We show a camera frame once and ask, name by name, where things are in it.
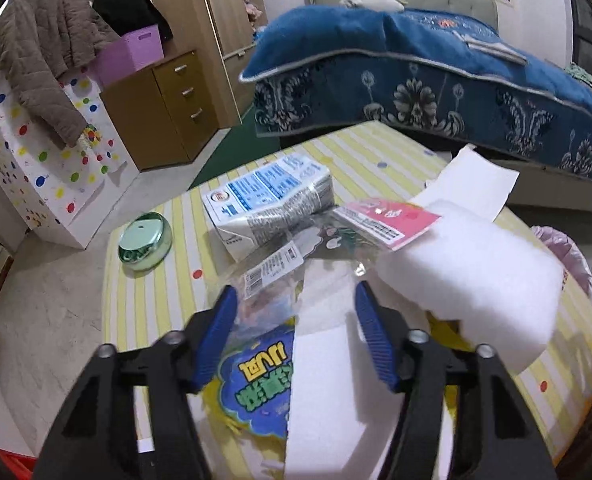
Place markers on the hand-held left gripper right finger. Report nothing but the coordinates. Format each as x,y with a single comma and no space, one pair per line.
376,340

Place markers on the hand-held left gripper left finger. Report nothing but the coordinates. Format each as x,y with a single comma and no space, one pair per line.
221,340

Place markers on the clear wrapper white label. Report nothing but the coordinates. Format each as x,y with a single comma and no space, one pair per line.
276,267

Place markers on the pale pink trash bag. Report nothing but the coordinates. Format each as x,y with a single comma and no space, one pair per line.
571,260

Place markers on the yellow striped tablecloth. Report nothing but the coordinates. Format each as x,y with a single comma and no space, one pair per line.
176,310

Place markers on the white paper sheet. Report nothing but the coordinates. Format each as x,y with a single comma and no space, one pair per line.
471,185
336,400

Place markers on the white foam block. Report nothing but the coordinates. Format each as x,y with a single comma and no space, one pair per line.
476,280

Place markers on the clear wrapper pink label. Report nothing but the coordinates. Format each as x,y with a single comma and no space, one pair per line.
391,217

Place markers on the green round tin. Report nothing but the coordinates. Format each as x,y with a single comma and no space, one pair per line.
143,242

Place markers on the crushed blue white milk carton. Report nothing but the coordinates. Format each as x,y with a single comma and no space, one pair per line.
256,200

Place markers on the green floor mat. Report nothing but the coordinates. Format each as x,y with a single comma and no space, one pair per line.
226,155

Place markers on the wooden drawer cabinet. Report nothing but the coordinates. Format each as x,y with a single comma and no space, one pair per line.
171,105

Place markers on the red plastic item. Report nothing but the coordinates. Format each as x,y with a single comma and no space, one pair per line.
11,462

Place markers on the white polka dot cloth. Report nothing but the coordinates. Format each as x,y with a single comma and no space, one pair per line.
41,175

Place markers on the blue patterned blanket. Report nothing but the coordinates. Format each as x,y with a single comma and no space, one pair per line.
426,75

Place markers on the purple storage box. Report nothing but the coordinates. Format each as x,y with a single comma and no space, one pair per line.
131,55

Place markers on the folded white paper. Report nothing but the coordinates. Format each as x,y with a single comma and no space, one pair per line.
496,50

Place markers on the brown quilted jacket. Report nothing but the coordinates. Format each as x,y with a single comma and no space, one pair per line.
41,60

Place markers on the wooden wardrobe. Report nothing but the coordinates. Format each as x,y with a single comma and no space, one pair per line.
211,5

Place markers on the teal cloth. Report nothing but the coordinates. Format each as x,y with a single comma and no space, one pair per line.
581,71

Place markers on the black jacket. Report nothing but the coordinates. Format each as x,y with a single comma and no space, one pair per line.
121,0

